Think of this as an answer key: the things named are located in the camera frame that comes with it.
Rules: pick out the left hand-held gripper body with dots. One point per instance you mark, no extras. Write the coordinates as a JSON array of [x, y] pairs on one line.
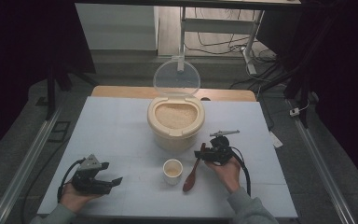
[[88, 183]]

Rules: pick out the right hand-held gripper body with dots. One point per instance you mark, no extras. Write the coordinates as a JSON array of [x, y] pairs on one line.
[[219, 152]]

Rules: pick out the brown wooden spoon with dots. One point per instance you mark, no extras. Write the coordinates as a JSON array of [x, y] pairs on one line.
[[190, 182]]

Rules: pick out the cream rice container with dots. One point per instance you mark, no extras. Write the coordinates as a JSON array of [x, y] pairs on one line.
[[174, 141]]

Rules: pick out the uncooked white rice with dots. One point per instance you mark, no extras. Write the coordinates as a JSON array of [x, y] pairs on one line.
[[172, 171], [175, 116]]

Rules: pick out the white cup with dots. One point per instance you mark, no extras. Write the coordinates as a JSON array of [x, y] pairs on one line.
[[172, 181]]

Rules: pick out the person's left hand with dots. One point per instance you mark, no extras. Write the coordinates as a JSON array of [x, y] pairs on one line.
[[73, 200]]

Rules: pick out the person's right hand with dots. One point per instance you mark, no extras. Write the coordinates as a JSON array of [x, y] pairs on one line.
[[230, 174]]

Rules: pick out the white paper label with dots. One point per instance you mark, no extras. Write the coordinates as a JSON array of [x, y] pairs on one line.
[[276, 140]]

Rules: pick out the wooden table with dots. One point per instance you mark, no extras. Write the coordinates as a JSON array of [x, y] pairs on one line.
[[121, 92]]

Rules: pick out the clear round container lid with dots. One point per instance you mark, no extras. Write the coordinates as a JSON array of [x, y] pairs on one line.
[[175, 77]]

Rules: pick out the white power adapter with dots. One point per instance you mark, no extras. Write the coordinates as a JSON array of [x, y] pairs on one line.
[[294, 112]]

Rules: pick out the white metal desk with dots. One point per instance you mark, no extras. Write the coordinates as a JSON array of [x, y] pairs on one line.
[[217, 26]]

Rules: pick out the dark curtain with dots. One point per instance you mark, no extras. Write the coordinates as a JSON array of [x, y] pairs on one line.
[[338, 77]]

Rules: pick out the aluminium rail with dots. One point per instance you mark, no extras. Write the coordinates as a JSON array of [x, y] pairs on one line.
[[323, 171], [24, 165]]

